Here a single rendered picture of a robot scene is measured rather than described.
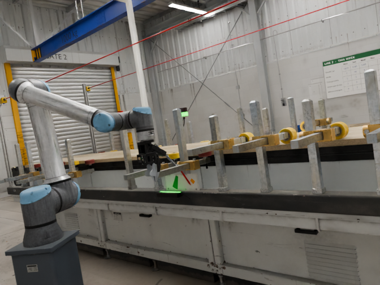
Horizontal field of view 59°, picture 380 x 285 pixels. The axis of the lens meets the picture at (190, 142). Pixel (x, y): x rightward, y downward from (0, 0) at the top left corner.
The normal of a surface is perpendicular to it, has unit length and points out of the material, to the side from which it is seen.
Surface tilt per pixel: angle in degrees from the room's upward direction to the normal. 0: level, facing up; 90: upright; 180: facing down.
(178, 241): 90
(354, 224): 90
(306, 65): 90
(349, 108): 90
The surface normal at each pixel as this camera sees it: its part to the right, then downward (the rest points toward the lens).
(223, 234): -0.65, 0.14
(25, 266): -0.19, 0.08
